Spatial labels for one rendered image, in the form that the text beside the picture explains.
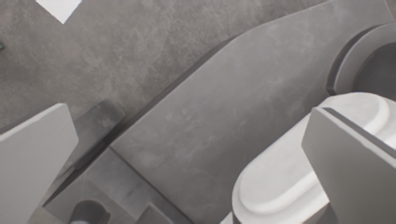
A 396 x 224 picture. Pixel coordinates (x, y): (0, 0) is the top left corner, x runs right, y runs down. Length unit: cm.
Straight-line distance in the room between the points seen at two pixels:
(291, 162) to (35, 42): 52
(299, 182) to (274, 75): 18
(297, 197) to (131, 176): 23
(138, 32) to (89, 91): 17
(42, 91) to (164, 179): 34
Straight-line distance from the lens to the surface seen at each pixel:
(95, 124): 35
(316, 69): 38
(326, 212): 24
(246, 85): 33
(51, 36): 54
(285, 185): 23
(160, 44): 48
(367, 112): 26
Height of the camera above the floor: 48
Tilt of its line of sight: 75 degrees down
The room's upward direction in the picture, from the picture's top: 152 degrees clockwise
